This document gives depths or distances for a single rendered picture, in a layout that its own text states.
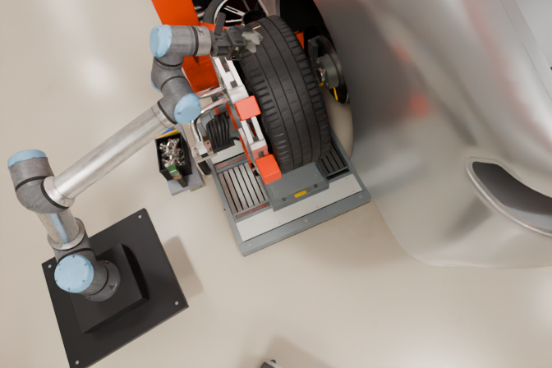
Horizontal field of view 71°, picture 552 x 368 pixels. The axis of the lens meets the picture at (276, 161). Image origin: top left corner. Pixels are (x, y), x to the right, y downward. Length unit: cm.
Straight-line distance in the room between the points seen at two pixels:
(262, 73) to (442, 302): 158
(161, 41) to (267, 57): 43
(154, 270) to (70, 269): 43
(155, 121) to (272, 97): 44
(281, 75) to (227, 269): 131
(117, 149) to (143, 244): 102
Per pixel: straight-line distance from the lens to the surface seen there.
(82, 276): 189
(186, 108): 118
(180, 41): 122
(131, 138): 125
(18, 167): 149
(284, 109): 142
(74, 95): 334
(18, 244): 297
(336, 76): 176
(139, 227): 225
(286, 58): 145
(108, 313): 211
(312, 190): 226
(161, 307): 210
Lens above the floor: 226
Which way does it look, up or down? 63 degrees down
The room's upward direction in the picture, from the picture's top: 11 degrees counter-clockwise
